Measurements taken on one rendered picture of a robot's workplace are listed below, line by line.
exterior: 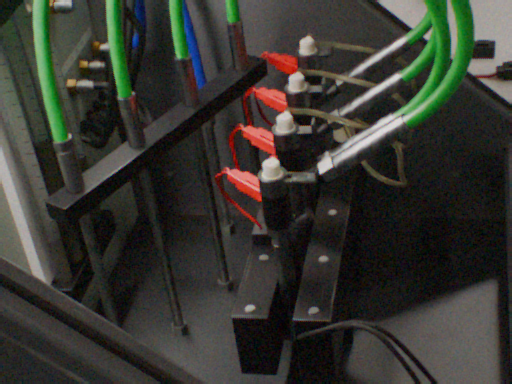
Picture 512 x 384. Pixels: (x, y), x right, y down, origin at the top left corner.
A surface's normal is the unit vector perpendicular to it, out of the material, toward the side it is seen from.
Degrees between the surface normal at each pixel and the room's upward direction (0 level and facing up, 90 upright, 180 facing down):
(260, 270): 0
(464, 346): 0
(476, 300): 0
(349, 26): 90
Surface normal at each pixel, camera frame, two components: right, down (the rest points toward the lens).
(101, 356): 0.58, -0.59
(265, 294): -0.12, -0.81
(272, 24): -0.18, 0.59
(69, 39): 0.98, 0.00
